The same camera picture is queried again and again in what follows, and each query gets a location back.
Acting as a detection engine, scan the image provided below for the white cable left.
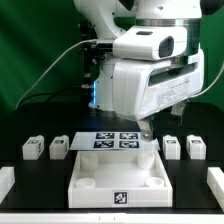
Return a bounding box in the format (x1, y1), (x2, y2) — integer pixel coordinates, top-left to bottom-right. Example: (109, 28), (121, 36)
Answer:
(14, 39), (98, 109)

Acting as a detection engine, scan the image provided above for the white right obstacle block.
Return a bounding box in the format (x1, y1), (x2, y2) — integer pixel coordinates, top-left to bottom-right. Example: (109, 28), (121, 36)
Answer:
(207, 167), (224, 211)

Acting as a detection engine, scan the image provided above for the white cable right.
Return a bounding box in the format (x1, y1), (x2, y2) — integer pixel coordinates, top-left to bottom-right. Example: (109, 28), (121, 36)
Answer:
(191, 61), (224, 99)

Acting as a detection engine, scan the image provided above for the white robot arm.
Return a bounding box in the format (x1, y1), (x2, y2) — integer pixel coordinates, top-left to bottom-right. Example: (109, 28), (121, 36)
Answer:
(74, 0), (224, 141)

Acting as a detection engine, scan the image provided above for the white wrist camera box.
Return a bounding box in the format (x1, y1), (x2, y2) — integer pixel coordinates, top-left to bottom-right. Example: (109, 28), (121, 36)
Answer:
(113, 26), (187, 61)

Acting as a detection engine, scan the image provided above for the white cable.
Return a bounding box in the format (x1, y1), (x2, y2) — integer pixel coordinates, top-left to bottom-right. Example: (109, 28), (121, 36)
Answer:
(191, 61), (224, 99)
(14, 39), (98, 109)

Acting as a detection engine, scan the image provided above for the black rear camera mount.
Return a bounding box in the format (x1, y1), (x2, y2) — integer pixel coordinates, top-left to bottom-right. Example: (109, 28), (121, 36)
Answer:
(78, 21), (112, 100)

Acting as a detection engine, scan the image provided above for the white square tabletop tray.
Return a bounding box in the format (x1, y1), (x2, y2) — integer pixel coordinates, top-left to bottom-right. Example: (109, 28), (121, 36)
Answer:
(68, 150), (173, 208)

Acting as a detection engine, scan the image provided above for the white left obstacle block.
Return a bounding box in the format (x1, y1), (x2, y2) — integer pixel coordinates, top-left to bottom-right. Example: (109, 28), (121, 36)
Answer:
(0, 167), (15, 204)

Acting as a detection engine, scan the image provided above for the white obstacle block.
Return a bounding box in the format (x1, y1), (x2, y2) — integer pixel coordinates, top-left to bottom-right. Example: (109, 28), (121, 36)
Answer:
(0, 167), (15, 204)
(207, 167), (224, 211)

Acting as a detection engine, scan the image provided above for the white sheet with markers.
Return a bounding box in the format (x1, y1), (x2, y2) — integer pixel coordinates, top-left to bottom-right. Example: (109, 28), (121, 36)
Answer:
(70, 132), (160, 151)

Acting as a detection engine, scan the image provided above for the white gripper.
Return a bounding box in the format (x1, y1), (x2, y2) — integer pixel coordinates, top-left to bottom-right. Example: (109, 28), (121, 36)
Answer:
(112, 50), (204, 142)

